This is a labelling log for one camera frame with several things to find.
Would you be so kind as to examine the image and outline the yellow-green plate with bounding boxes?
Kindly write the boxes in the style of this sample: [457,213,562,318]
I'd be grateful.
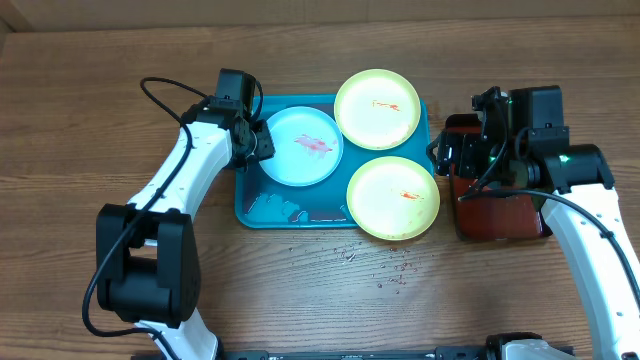
[346,156,440,241]
[334,69,421,151]

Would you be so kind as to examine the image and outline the teal plastic tray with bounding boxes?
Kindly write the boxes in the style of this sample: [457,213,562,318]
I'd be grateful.
[235,103,434,229]

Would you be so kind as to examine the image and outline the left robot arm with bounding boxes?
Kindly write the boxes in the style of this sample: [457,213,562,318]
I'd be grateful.
[81,69,275,359]

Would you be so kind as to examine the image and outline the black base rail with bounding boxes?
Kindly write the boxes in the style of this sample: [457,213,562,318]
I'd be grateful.
[130,344,576,360]

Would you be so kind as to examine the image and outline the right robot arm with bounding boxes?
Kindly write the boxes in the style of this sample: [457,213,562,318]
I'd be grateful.
[426,85,639,359]

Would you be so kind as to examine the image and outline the black red-lined tray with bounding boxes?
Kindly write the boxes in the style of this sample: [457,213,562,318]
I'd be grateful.
[444,114,551,242]

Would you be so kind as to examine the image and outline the light blue plate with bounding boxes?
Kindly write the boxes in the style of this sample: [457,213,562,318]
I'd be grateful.
[260,106,344,187]

